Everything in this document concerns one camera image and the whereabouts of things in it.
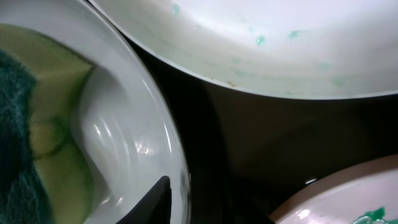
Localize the white plate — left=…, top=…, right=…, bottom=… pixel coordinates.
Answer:
left=1, top=0, right=191, bottom=223
left=91, top=0, right=397, bottom=100
left=269, top=154, right=397, bottom=224

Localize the white top plate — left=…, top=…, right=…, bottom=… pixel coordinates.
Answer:
left=91, top=0, right=397, bottom=100

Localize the green yellow sponge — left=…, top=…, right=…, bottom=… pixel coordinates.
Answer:
left=1, top=24, right=94, bottom=224

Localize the black plate tray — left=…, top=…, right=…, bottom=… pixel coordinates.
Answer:
left=83, top=0, right=398, bottom=224

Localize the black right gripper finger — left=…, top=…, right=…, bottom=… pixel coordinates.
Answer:
left=117, top=175, right=172, bottom=224

